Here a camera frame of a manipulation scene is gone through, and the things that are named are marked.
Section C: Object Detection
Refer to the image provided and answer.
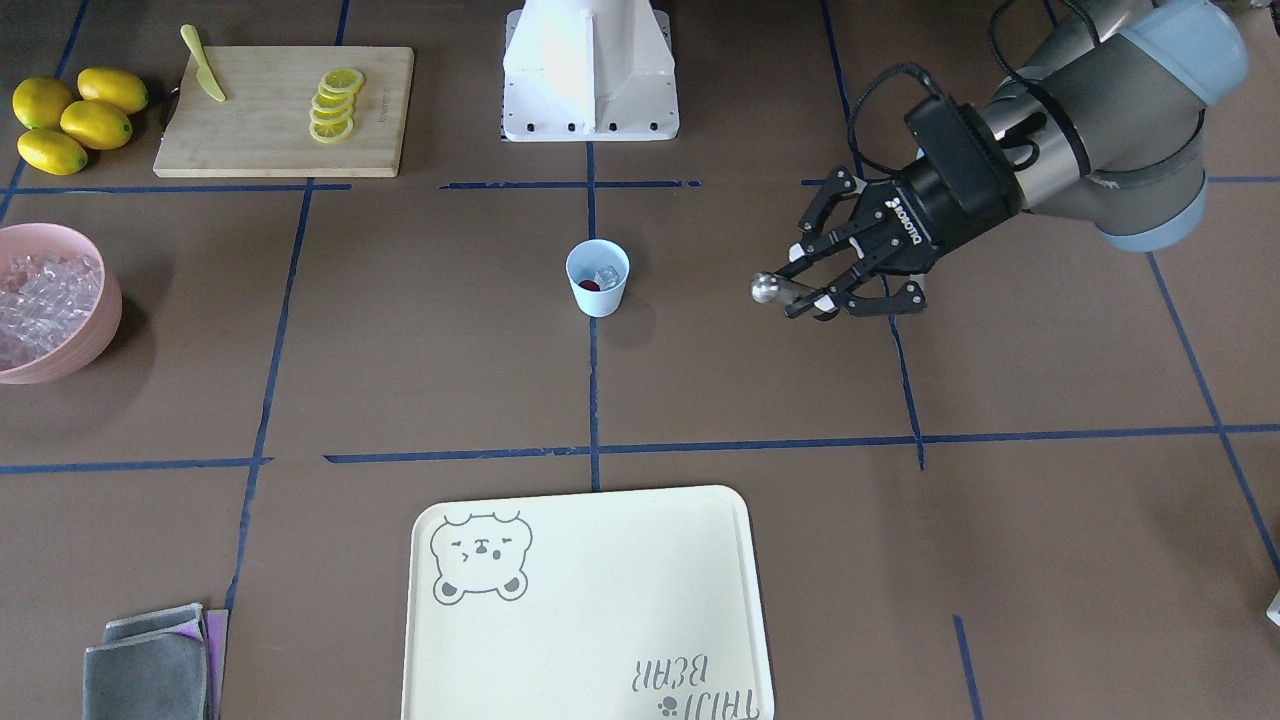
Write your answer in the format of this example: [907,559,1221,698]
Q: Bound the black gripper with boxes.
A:
[778,150,1021,322]

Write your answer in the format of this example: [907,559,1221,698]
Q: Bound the steel muddler black tip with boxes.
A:
[750,272,837,318]

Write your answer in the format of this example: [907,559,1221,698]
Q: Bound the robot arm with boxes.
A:
[750,1,1249,322]

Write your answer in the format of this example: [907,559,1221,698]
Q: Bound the light blue plastic cup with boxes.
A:
[564,238,631,318]

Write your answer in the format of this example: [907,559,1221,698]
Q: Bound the clear ice cubes pile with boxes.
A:
[1,251,105,370]

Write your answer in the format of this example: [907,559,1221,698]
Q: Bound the cream bear print tray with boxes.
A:
[399,486,776,719]

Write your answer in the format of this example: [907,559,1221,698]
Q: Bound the lemon slice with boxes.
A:
[311,92,355,114]
[308,105,355,126]
[317,67,365,97]
[308,117,355,145]

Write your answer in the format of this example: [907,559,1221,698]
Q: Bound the bamboo cutting board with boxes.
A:
[154,46,415,178]

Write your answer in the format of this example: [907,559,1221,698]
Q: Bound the yellow plastic knife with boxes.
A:
[180,24,228,102]

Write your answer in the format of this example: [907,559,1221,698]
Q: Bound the purple folded cloth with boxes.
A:
[178,603,230,719]

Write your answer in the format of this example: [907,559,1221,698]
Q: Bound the whole yellow lemon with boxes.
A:
[12,76,76,129]
[76,67,150,115]
[15,129,90,176]
[59,100,133,150]

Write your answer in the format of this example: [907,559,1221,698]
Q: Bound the pink bowl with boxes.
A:
[1,223,122,386]

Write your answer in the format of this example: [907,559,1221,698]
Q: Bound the grey folded cloth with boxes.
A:
[82,603,212,719]

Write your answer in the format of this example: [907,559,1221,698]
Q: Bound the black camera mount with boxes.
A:
[904,96,1023,222]

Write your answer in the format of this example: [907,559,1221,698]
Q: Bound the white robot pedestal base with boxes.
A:
[500,1,681,143]

